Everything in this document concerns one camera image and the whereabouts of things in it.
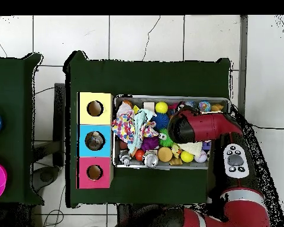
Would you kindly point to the yellow ball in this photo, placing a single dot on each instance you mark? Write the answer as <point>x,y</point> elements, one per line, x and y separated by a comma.
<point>161,107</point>

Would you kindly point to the blue spiky ball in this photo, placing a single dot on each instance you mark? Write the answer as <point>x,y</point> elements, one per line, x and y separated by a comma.
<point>161,121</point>

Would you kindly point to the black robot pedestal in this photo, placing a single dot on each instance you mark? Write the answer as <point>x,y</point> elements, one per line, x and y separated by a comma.
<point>125,212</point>

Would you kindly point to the globe print ball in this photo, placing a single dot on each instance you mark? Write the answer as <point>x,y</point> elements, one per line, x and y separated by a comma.
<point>204,106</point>

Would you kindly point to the colourful spotted cloth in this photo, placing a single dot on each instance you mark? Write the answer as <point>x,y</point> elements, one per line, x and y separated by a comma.
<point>124,126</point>

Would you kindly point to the cream knitted cloth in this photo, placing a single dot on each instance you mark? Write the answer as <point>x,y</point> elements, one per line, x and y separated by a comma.
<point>191,147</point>

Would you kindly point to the dark green table cloth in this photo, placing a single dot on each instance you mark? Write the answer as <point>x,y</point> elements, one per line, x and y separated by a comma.
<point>144,78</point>
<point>14,82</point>

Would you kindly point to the wooden box with three holes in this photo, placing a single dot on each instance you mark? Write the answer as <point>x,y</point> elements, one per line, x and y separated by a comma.
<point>104,113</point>

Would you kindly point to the shallow clear mesh bin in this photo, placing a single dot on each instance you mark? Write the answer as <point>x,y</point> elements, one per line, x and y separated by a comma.
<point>137,100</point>

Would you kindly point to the light teal cloth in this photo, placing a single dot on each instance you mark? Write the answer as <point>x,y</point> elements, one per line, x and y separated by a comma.
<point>139,123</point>

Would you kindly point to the black stand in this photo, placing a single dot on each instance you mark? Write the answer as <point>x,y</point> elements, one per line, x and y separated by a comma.
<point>59,118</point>

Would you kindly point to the crushed bottle with blue label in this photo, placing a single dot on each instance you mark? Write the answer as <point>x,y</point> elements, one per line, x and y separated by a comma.
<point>94,140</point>

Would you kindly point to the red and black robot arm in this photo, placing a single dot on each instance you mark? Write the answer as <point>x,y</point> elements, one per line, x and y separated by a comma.
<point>215,127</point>

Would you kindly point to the crushed silver metal can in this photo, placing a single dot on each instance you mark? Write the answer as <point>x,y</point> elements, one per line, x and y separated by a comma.
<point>151,159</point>

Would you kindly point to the clear plastic bottle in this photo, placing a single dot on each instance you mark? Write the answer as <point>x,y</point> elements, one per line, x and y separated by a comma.
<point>190,103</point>

